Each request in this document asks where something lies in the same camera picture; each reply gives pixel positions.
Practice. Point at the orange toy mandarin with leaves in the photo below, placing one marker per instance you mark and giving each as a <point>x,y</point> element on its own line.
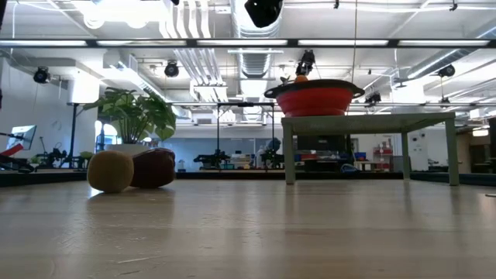
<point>301,79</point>

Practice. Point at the green plant in white pot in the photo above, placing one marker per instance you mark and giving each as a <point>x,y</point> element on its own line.
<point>133,116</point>

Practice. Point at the black background rig frame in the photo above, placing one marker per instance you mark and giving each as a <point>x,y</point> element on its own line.
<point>244,104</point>

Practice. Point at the black ceiling spotlight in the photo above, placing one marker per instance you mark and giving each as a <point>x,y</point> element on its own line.
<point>305,64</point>
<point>41,74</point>
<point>373,98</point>
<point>446,71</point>
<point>171,69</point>

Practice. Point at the black horizontal frame crossbar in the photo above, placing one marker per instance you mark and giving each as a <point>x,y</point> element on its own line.
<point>91,42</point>

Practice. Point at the brown toy kiwi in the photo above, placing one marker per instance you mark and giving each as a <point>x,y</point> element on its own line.
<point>110,172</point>

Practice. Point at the black background robot arm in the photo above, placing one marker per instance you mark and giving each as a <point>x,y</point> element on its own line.
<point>211,159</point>
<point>271,159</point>

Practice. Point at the green perforated metal shelf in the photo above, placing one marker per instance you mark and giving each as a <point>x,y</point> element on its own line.
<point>368,122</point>

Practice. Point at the white computer monitor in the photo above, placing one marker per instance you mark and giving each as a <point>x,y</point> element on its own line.
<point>23,136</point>

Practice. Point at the black upright pole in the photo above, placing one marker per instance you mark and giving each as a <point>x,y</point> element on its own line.
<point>74,128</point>

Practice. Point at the red shelving cart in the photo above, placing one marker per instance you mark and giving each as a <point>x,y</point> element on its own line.
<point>382,157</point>

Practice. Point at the red colander with grey rim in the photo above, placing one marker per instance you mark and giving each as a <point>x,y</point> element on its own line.
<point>314,100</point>

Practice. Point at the dark red toy apple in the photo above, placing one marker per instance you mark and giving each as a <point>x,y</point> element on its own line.
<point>155,168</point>

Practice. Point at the silver ribbed ventilation duct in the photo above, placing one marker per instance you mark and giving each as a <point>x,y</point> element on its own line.
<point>254,66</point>

